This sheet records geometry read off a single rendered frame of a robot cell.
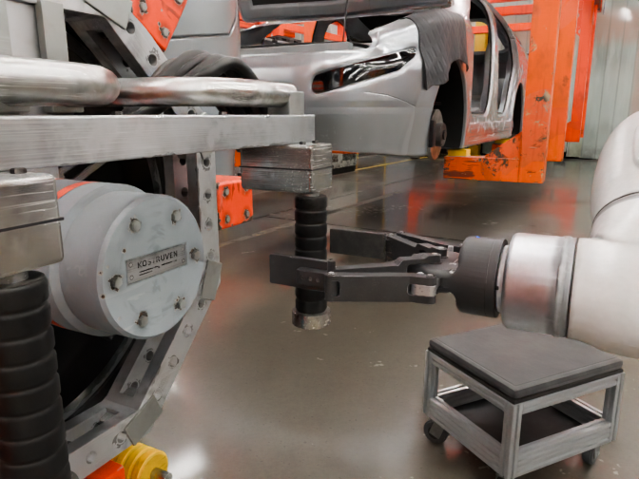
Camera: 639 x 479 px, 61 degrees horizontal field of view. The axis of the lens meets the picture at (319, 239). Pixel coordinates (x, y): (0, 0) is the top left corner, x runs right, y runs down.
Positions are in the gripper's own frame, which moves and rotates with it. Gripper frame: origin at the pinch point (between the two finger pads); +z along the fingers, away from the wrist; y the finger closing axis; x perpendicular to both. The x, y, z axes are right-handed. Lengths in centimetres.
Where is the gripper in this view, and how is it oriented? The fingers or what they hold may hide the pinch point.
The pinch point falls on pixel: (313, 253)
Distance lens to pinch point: 59.5
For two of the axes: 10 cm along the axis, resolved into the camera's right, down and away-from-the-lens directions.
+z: -8.9, -1.0, 4.5
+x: 0.0, -9.7, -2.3
